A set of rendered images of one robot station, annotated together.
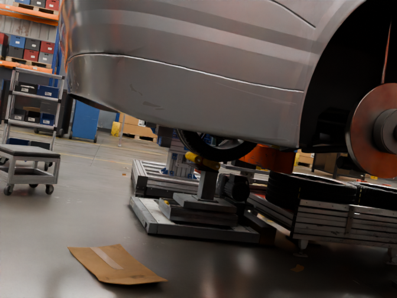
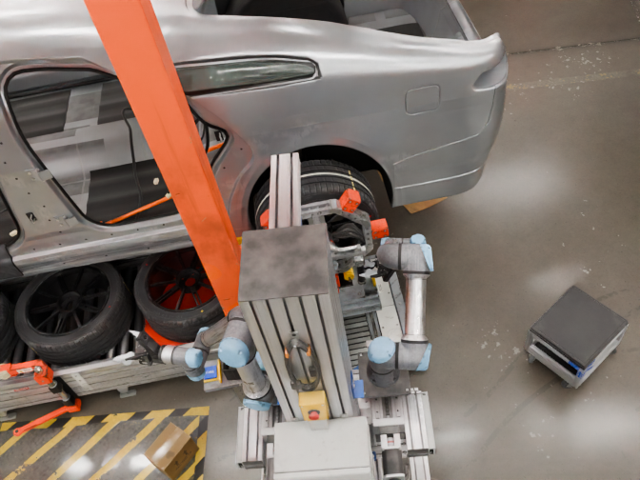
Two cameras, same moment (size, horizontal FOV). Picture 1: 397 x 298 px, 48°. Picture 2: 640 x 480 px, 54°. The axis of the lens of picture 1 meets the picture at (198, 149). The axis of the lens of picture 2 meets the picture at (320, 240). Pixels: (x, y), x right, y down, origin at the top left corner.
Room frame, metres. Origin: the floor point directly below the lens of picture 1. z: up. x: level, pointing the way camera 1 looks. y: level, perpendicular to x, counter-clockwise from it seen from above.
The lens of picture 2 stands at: (5.40, 0.59, 3.40)
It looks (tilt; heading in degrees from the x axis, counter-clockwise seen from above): 50 degrees down; 198
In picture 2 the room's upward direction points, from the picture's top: 11 degrees counter-clockwise
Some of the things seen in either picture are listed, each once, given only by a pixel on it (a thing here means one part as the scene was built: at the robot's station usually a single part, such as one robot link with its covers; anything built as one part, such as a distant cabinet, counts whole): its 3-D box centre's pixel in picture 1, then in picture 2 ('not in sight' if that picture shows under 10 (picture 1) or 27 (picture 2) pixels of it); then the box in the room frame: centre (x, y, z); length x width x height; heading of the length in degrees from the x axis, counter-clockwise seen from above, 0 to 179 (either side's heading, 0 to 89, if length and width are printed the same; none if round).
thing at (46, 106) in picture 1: (55, 112); not in sight; (9.16, 3.02, 0.49); 0.64 x 0.54 x 0.97; 1
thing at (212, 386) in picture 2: (244, 168); (243, 370); (3.97, -0.44, 0.44); 0.43 x 0.17 x 0.03; 108
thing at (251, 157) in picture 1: (270, 145); not in sight; (3.43, -0.54, 0.69); 0.52 x 0.17 x 0.35; 18
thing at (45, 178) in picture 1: (23, 169); (574, 340); (3.48, 1.32, 0.17); 0.43 x 0.36 x 0.34; 140
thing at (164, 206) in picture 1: (197, 211); (336, 290); (3.23, -0.07, 0.13); 0.50 x 0.36 x 0.10; 108
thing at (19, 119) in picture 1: (32, 119); not in sight; (4.71, 1.77, 0.50); 0.53 x 0.42 x 1.00; 108
